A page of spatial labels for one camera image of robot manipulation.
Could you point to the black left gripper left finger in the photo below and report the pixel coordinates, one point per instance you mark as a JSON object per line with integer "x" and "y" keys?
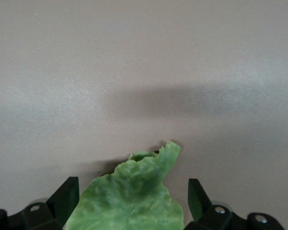
{"x": 50, "y": 215}

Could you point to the green lettuce leaf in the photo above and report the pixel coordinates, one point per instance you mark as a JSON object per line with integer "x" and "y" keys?
{"x": 129, "y": 198}

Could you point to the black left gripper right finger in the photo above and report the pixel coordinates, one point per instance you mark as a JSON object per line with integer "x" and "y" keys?
{"x": 216, "y": 218}

